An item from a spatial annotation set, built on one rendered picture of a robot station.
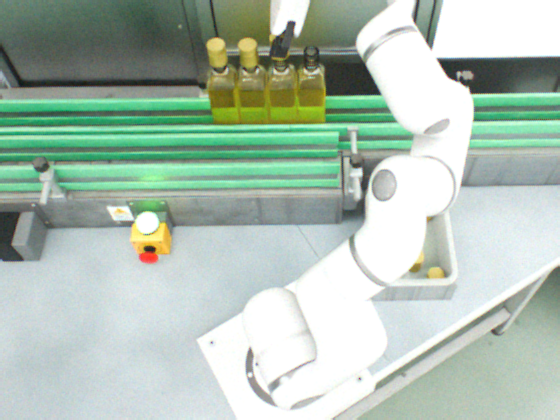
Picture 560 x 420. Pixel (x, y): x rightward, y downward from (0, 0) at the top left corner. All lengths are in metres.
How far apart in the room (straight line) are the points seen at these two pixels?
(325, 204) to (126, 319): 0.47
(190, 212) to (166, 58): 0.35
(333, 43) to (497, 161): 0.44
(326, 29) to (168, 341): 0.71
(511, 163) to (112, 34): 0.91
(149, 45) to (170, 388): 0.71
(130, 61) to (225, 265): 0.50
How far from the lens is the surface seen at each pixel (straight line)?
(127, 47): 1.46
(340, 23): 1.32
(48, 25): 1.46
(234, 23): 1.32
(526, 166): 1.48
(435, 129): 0.84
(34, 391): 1.39
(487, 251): 1.44
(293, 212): 1.37
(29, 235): 1.44
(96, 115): 1.46
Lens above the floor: 2.00
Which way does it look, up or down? 57 degrees down
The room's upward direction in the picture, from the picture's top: straight up
